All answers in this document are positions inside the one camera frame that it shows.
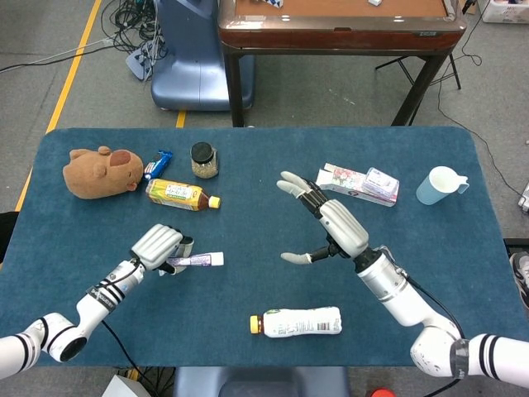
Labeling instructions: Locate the white pink box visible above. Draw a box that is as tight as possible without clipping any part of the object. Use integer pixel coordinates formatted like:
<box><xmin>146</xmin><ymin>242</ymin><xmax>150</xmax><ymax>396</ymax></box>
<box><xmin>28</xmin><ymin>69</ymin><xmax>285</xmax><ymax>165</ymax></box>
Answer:
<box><xmin>316</xmin><ymin>162</ymin><xmax>398</xmax><ymax>208</ymax></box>

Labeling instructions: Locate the black object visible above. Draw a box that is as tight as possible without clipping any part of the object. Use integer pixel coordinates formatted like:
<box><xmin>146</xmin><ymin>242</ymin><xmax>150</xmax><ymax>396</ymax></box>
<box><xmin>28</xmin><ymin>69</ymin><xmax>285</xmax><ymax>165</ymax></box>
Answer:
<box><xmin>0</xmin><ymin>210</ymin><xmax>21</xmax><ymax>265</ymax></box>

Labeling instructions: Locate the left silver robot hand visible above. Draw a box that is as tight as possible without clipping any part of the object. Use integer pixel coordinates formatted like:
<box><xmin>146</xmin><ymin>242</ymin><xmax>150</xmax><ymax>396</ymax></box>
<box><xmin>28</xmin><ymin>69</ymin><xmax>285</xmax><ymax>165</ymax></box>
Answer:
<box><xmin>130</xmin><ymin>223</ymin><xmax>195</xmax><ymax>277</ymax></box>

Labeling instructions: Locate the light blue plastic cup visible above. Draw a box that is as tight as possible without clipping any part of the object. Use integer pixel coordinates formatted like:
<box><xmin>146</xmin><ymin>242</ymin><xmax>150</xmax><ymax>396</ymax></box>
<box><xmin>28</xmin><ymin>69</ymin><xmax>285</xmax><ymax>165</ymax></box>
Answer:
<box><xmin>415</xmin><ymin>165</ymin><xmax>470</xmax><ymax>206</ymax></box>

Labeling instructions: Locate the purple white tube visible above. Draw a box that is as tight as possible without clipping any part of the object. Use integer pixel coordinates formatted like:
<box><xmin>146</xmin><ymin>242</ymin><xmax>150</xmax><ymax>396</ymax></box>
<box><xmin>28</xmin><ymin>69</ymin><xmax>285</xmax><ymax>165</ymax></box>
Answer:
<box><xmin>167</xmin><ymin>252</ymin><xmax>214</xmax><ymax>268</ymax></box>

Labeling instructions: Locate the blue felt table mat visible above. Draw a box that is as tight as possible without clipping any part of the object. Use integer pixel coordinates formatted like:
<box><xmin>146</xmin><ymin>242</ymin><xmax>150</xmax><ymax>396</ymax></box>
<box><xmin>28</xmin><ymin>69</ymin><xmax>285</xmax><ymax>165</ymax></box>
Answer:
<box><xmin>0</xmin><ymin>126</ymin><xmax>510</xmax><ymax>368</ymax></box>

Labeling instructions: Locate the white storage box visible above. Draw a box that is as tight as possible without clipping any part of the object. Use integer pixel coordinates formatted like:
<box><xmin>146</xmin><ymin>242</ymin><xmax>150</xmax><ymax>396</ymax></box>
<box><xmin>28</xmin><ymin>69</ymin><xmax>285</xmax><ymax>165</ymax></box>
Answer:
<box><xmin>481</xmin><ymin>0</ymin><xmax>529</xmax><ymax>24</ymax></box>

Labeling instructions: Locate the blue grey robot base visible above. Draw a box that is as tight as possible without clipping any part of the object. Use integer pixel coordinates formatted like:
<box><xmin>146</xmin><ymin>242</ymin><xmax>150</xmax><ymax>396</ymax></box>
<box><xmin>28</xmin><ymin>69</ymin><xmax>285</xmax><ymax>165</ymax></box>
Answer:
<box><xmin>150</xmin><ymin>0</ymin><xmax>255</xmax><ymax>112</ymax></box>

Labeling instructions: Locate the clear purple plastic box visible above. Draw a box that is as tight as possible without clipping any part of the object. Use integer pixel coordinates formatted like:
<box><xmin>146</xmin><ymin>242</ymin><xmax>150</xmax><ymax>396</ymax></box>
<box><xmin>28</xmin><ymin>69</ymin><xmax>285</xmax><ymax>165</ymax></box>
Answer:
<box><xmin>362</xmin><ymin>166</ymin><xmax>400</xmax><ymax>199</ymax></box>

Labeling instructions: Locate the glass jar with black lid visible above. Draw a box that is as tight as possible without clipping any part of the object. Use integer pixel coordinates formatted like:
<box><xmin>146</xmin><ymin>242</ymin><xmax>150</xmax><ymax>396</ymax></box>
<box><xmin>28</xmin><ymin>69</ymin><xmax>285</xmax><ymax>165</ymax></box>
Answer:
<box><xmin>190</xmin><ymin>141</ymin><xmax>221</xmax><ymax>180</ymax></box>

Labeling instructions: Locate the grey power strip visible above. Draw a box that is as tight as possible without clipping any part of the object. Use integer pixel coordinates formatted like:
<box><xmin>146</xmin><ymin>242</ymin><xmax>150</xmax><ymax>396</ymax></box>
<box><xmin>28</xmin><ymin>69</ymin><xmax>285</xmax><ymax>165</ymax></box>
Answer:
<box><xmin>125</xmin><ymin>39</ymin><xmax>166</xmax><ymax>82</ymax></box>

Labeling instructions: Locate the blue snack packet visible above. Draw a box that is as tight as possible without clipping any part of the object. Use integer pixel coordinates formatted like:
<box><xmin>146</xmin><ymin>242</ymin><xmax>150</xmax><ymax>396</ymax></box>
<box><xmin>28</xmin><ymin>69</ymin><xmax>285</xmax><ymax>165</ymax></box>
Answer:
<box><xmin>143</xmin><ymin>150</ymin><xmax>174</xmax><ymax>182</ymax></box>

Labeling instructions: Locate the brown mahjong table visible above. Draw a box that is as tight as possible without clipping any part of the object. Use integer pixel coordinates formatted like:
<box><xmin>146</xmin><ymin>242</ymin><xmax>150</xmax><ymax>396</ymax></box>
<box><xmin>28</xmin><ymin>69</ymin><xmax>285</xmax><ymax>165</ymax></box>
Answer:
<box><xmin>217</xmin><ymin>0</ymin><xmax>468</xmax><ymax>127</ymax></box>

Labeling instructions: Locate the tea bottle yellow green label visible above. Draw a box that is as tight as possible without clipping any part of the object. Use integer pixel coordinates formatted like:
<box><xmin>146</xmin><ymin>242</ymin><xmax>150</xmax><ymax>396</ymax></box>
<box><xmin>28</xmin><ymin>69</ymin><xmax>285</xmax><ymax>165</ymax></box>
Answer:
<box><xmin>145</xmin><ymin>178</ymin><xmax>222</xmax><ymax>212</ymax></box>

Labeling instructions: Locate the white drink bottle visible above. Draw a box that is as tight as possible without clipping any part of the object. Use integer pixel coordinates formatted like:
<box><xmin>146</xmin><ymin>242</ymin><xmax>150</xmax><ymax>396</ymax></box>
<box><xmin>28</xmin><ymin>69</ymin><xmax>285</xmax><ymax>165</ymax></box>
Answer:
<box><xmin>249</xmin><ymin>306</ymin><xmax>343</xmax><ymax>339</ymax></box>

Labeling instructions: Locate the grey blue robot torso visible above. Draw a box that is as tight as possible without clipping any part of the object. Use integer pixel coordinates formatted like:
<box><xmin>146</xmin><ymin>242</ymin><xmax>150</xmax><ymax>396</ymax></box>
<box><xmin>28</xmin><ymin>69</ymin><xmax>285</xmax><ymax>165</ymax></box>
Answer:
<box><xmin>173</xmin><ymin>366</ymin><xmax>351</xmax><ymax>397</ymax></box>

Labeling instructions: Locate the black cable bundle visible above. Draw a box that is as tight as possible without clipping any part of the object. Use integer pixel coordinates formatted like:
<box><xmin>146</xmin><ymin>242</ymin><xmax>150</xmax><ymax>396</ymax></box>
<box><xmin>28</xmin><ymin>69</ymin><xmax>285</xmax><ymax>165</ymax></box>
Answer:
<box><xmin>101</xmin><ymin>0</ymin><xmax>169</xmax><ymax>55</ymax></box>

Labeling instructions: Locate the grey sneaker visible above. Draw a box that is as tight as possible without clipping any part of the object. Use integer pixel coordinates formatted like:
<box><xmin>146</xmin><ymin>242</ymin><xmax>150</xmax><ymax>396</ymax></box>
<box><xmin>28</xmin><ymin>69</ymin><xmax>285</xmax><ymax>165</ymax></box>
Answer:
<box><xmin>509</xmin><ymin>251</ymin><xmax>529</xmax><ymax>309</ymax></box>

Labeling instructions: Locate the brown capybara plush toy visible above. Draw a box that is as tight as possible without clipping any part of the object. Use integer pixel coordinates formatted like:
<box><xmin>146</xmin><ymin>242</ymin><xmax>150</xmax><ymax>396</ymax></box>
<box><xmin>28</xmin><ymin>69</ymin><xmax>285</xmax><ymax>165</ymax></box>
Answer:
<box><xmin>62</xmin><ymin>146</ymin><xmax>145</xmax><ymax>200</ymax></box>

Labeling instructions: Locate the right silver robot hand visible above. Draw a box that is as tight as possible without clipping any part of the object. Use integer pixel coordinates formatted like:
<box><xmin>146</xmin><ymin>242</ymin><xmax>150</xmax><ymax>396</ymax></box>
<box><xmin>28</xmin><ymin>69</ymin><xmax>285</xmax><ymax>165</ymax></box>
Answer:
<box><xmin>275</xmin><ymin>170</ymin><xmax>370</xmax><ymax>265</ymax></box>

